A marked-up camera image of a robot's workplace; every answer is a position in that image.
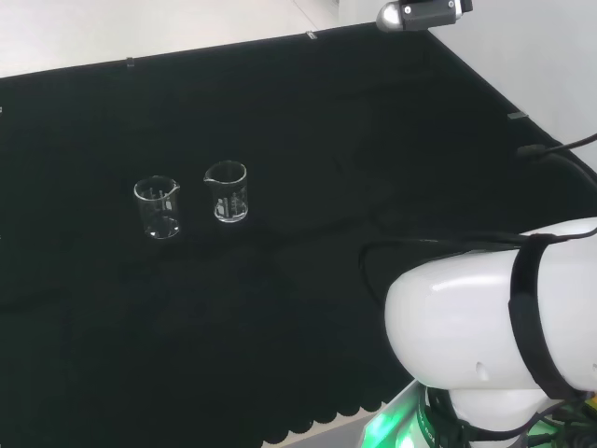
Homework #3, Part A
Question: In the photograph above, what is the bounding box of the clear glass beaker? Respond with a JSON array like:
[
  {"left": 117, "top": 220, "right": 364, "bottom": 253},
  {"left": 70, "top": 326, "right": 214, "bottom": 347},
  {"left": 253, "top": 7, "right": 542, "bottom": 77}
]
[
  {"left": 202, "top": 160, "right": 248, "bottom": 224},
  {"left": 133, "top": 175, "right": 182, "bottom": 241}
]

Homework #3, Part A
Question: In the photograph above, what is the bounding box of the black bench cloth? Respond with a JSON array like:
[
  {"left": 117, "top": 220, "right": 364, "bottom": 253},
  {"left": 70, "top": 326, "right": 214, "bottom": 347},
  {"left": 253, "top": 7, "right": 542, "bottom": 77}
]
[{"left": 0, "top": 26, "right": 597, "bottom": 448}]

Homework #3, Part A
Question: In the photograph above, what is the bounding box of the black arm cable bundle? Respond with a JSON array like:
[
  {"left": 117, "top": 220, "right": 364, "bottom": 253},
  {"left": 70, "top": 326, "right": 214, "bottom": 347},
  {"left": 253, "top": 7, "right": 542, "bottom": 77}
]
[{"left": 357, "top": 234, "right": 533, "bottom": 302}]

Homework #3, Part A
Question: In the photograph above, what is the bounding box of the black cable with plug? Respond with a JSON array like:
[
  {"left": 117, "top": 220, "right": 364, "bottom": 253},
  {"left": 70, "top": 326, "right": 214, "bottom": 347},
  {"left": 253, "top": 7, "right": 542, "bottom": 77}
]
[{"left": 516, "top": 133, "right": 597, "bottom": 182}]

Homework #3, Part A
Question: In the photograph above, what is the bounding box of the silver and black camera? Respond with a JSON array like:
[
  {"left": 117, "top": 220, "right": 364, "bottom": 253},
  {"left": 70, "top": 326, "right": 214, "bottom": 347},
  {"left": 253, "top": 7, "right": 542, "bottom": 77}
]
[{"left": 375, "top": 0, "right": 473, "bottom": 34}]

